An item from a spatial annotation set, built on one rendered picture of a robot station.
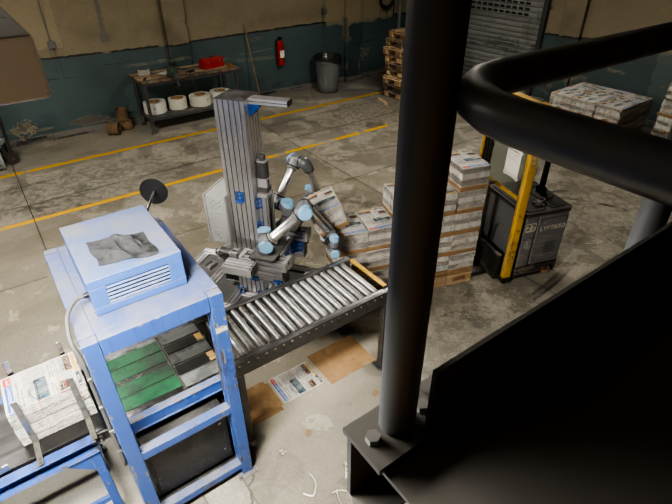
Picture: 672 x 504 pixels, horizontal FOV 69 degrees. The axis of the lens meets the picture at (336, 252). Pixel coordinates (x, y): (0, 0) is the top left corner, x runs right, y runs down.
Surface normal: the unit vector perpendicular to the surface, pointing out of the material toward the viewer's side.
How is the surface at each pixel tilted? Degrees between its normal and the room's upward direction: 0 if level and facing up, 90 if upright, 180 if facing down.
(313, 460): 0
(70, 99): 90
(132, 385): 0
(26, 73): 90
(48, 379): 2
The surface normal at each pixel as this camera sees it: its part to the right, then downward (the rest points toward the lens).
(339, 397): 0.00, -0.83
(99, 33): 0.58, 0.45
